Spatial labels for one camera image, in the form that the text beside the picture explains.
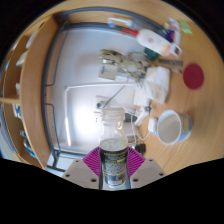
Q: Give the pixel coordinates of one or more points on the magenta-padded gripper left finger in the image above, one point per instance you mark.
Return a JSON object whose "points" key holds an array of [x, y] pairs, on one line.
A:
{"points": [[80, 171]]}

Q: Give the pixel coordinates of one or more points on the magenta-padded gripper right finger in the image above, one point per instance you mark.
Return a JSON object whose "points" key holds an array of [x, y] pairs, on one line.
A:
{"points": [[148, 171]]}

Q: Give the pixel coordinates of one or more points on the clear bottle with dark label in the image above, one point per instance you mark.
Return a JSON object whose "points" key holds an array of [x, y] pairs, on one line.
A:
{"points": [[113, 160]]}

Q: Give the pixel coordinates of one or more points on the small black clip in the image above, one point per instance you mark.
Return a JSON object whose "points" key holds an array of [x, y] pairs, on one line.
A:
{"points": [[140, 148]]}

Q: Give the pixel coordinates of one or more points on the white earbuds case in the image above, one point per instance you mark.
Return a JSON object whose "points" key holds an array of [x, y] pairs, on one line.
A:
{"points": [[152, 125]]}

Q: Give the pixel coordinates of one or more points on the white mug with blue patches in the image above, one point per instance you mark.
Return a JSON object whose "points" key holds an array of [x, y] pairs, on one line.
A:
{"points": [[170, 128]]}

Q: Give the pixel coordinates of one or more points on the white power strip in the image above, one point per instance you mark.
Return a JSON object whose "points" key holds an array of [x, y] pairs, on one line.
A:
{"points": [[141, 116]]}

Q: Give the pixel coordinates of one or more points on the white tissue pack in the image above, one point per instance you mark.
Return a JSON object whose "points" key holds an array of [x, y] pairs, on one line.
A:
{"points": [[158, 83]]}

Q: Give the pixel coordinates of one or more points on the flat round red coaster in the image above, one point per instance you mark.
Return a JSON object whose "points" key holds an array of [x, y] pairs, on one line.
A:
{"points": [[193, 76]]}

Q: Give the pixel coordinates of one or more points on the white lotion bottle, red pump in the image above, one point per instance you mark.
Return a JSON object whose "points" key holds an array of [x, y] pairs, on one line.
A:
{"points": [[153, 40]]}

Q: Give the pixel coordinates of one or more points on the clear blue spray bottle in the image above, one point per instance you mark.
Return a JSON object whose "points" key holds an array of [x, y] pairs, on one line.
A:
{"points": [[133, 24]]}

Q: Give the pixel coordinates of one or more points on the small green packet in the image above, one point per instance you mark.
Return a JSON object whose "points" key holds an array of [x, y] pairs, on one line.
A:
{"points": [[185, 26]]}

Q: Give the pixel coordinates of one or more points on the white wall socket plate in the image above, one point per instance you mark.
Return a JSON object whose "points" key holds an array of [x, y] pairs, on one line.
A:
{"points": [[100, 100]]}

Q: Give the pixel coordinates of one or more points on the white wall box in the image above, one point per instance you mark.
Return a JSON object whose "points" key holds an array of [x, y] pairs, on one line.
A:
{"points": [[108, 72]]}

